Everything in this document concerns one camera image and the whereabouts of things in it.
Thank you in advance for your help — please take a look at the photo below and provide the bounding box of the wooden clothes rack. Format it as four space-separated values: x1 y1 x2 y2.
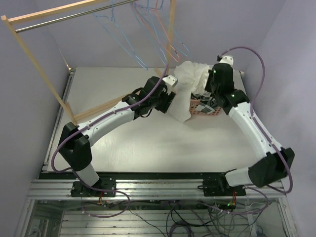
0 0 164 126

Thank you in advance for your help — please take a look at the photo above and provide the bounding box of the aluminium rail base frame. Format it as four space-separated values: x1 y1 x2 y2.
28 68 298 237

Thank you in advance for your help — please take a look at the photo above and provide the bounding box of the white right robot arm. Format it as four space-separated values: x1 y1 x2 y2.
205 62 295 196

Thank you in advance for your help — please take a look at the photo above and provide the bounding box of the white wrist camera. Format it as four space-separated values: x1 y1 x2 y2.
217 55 234 67
162 75 178 94

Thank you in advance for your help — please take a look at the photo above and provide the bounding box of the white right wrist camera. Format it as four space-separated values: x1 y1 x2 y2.
217 55 234 67

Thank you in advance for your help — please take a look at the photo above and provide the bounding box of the pink wire hanger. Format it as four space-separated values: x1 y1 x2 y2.
131 0 180 64

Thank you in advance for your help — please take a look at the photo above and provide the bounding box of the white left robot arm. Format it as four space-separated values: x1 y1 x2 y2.
57 76 178 197

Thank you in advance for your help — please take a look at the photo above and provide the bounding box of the pink laundry basket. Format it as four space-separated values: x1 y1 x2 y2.
189 99 222 116

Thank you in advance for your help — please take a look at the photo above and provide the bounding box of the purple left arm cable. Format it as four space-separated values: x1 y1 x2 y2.
51 63 170 191

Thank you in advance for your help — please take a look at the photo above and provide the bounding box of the blue empty wire hanger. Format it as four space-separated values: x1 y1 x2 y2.
159 0 189 62

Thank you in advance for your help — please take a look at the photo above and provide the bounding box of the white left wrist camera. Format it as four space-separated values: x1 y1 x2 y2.
162 75 178 94

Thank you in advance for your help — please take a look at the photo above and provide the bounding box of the blue wire hanger white shirt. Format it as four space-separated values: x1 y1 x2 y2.
92 0 148 70

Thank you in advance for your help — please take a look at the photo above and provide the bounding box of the black white plaid shirt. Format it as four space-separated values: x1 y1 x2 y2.
195 96 221 116

